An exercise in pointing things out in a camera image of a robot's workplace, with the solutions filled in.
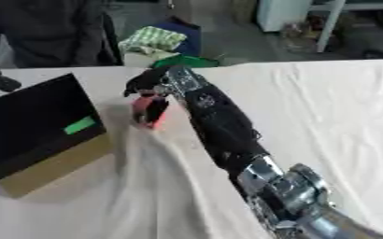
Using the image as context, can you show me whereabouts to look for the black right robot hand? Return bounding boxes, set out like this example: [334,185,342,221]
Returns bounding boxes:
[122,65,172,124]

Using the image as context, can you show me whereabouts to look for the red block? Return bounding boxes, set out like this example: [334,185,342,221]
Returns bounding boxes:
[131,94,171,131]

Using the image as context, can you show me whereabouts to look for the white box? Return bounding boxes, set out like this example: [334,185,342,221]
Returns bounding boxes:
[121,50,182,68]

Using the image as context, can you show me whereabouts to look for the cardboard box with black inside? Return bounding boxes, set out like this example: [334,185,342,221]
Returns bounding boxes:
[0,73,115,199]

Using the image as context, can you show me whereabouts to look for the green and white checked cloth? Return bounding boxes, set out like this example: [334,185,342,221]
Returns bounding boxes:
[116,25,189,56]

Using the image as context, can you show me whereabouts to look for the green plastic object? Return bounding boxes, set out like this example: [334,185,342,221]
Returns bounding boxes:
[149,54,221,69]

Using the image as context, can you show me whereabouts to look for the blue bag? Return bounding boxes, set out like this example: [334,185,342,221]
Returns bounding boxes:
[153,16,204,58]

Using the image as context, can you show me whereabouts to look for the person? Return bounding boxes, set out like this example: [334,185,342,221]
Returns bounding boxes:
[0,0,126,69]

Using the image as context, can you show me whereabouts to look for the white cabinet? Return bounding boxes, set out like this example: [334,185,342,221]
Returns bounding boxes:
[255,0,318,33]

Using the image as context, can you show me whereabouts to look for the white table leg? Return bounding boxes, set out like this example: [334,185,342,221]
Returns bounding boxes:
[314,0,348,53]

